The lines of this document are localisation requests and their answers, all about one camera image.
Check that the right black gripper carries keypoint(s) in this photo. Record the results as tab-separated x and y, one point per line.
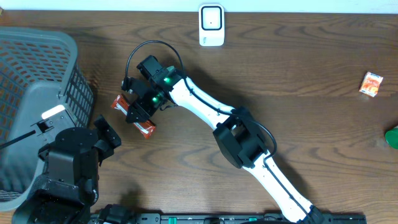
140	110

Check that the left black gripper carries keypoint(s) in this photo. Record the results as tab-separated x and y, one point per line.
102	147

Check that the red chocolate bar wrapper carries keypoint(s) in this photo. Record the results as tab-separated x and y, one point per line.
121	103

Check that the orange snack sachet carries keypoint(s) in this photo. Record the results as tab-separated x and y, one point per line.
370	84

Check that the green lid jar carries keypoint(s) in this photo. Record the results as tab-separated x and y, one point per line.
391	137

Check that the teal snack packet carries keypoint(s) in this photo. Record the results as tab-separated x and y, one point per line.
170	68

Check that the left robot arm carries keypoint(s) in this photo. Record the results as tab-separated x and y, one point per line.
68	188

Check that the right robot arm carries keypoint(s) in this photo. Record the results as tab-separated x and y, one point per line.
242	140

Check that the white barcode scanner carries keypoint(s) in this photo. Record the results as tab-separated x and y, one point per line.
211	25

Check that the grey plastic shopping basket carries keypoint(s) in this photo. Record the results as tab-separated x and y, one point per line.
39	70

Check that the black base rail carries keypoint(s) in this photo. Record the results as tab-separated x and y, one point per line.
155	218

